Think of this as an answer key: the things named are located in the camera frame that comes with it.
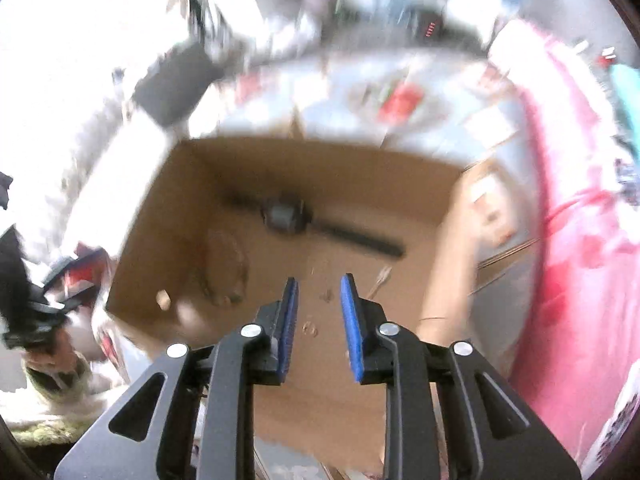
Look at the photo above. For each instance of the blue printed pillow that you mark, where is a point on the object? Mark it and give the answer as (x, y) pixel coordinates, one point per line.
(627, 95)

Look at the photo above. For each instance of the white green fluffy garment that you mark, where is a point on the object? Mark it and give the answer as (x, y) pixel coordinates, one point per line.
(60, 410)

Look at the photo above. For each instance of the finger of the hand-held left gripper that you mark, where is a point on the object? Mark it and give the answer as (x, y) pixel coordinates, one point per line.
(70, 301)
(70, 267)

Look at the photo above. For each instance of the fruit print tablecloth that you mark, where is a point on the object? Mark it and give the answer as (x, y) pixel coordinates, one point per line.
(350, 100)

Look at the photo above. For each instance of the silver abacus charm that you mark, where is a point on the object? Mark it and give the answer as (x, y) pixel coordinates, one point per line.
(381, 280)

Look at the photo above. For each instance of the pink blanket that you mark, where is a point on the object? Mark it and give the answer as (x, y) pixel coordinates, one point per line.
(585, 260)

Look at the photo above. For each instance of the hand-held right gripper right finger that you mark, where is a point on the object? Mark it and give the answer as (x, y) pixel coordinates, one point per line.
(352, 330)

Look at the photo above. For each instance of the brown cardboard box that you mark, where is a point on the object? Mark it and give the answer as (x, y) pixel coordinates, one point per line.
(350, 185)

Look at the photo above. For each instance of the dark grey cabinet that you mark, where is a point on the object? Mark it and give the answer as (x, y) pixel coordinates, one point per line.
(172, 85)

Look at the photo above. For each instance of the black device red lights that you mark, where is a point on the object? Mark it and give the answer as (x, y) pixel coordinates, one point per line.
(425, 22)

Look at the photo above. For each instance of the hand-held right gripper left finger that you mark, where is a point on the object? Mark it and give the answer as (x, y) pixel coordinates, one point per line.
(290, 330)

